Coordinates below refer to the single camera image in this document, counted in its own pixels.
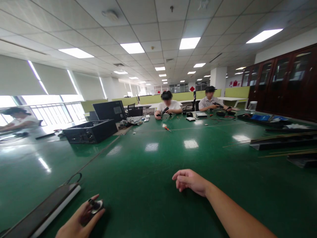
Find person's left hand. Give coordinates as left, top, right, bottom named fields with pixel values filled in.
left=55, top=194, right=106, bottom=238

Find person's right hand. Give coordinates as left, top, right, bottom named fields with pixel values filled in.
left=172, top=169, right=211, bottom=198

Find person's left thumb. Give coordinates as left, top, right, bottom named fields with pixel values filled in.
left=90, top=209, right=106, bottom=225

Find person's right thumb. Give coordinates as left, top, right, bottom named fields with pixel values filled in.
left=172, top=169, right=191, bottom=181

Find person's left index finger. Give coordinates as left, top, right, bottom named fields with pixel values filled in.
left=84, top=194, right=100, bottom=211

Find small black metal motor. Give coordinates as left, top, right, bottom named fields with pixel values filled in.
left=88, top=198, right=104, bottom=215

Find black and white power strip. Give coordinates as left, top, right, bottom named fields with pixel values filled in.
left=0, top=183, right=82, bottom=238

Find black open computer case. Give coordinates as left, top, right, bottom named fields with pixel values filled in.
left=62, top=119, right=119, bottom=145

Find pile of circuit boards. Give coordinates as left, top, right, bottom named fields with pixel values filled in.
left=118, top=118, right=143, bottom=129

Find black office chair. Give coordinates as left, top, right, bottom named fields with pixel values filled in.
left=126, top=103, right=144, bottom=117

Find green partition office desks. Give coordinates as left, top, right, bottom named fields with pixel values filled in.
left=80, top=85, right=251, bottom=117

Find black computer side panel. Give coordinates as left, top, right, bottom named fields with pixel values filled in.
left=92, top=100, right=127, bottom=123

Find long black metal rails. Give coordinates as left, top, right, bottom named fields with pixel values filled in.
left=249, top=131, right=317, bottom=151

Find window with roller blinds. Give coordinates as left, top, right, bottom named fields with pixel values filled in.
left=0, top=54, right=107, bottom=126

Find ceiling light panel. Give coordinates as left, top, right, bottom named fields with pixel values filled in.
left=120, top=42, right=145, bottom=55
left=245, top=28, right=284, bottom=44
left=58, top=47, right=95, bottom=59
left=179, top=37, right=201, bottom=50

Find dark wooden glass-door cabinet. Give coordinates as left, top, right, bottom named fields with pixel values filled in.
left=241, top=44, right=317, bottom=122

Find black power cable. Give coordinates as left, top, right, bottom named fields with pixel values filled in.
left=65, top=172, right=83, bottom=186

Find black metal bracket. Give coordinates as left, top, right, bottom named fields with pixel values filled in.
left=287, top=153, right=317, bottom=169

